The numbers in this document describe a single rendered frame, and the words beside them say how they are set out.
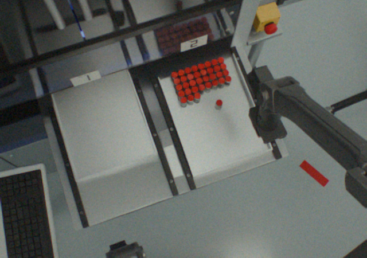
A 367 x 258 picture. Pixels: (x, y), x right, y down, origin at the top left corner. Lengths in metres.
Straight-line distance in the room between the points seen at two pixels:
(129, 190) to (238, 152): 0.36
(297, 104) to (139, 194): 0.66
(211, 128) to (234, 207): 0.91
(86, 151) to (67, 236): 0.94
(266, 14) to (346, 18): 1.35
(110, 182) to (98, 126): 0.18
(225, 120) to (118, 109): 0.34
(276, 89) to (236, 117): 0.50
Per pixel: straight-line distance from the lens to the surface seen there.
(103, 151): 1.48
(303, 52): 2.64
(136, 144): 1.48
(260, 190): 2.37
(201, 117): 1.50
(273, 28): 1.50
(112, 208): 1.45
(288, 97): 1.00
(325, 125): 0.90
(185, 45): 1.43
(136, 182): 1.45
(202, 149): 1.47
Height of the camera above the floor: 2.31
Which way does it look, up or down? 74 degrees down
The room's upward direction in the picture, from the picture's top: 2 degrees clockwise
